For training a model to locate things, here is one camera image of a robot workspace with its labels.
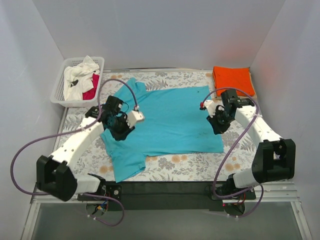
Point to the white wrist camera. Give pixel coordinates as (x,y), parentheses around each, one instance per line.
(134,117)
(209,106)

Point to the magenta t shirt in basket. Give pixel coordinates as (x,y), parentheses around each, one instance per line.
(90,93)

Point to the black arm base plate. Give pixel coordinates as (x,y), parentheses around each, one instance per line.
(165,195)

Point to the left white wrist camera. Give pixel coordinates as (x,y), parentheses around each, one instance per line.
(134,117)

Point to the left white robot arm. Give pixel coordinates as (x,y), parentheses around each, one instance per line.
(55,173)

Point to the teal t shirt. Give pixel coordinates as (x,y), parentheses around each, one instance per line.
(173,124)

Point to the floral patterned table mat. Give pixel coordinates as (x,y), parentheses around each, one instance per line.
(178,167)

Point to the white t shirt in basket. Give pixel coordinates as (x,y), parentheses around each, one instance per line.
(77,79)

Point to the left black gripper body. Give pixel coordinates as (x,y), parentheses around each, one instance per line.
(120,132)

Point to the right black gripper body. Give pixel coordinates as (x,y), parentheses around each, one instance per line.
(217,125)

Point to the aluminium frame rail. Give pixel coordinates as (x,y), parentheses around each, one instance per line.
(279,191)

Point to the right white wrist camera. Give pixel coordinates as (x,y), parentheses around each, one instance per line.
(209,106)

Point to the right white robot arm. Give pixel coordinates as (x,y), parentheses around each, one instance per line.
(275,156)

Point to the folded orange t shirt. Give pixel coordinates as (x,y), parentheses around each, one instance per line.
(239,78)

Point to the white plastic laundry basket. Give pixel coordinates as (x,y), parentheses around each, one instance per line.
(57,96)

